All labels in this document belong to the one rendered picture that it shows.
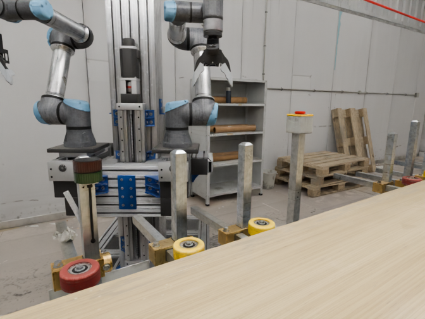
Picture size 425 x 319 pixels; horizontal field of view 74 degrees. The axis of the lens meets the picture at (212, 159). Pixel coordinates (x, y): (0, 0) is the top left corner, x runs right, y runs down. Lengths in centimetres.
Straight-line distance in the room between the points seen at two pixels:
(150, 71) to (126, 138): 38
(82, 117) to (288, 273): 120
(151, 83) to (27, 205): 227
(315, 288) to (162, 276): 31
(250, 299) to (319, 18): 504
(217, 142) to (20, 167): 231
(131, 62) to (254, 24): 306
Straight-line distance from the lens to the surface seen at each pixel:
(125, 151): 159
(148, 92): 162
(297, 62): 494
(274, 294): 61
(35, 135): 336
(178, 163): 80
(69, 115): 155
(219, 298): 59
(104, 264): 82
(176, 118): 141
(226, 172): 414
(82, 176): 67
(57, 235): 98
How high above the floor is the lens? 126
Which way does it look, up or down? 11 degrees down
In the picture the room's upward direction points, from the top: 1 degrees clockwise
